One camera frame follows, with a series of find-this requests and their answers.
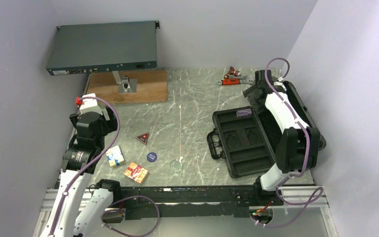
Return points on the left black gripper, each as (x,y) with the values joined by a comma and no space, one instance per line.
(110,125)

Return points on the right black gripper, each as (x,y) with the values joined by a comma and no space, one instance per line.
(249,93)

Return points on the purple poker chip stack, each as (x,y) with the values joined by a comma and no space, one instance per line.
(243,113)

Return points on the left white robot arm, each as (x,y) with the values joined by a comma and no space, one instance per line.
(85,149)

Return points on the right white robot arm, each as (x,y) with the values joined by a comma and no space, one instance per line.
(293,136)

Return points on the black poker set case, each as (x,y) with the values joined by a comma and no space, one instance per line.
(240,142)

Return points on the blue playing card box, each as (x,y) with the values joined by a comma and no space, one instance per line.
(115,156)

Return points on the red triangular dealer button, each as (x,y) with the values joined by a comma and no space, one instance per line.
(143,138)

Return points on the blue round dealer button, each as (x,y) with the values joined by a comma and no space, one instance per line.
(151,157)

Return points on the wooden base board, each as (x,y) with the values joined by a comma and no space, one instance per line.
(138,86)

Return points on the dark green rack device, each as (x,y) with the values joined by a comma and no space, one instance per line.
(104,47)

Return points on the clear round dealer button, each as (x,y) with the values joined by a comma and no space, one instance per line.
(176,166)

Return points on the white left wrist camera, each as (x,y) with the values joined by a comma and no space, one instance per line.
(88,105)

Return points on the brown hose nozzle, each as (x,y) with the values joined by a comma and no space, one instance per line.
(232,73)

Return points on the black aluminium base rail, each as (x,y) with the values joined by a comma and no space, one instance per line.
(193,201)

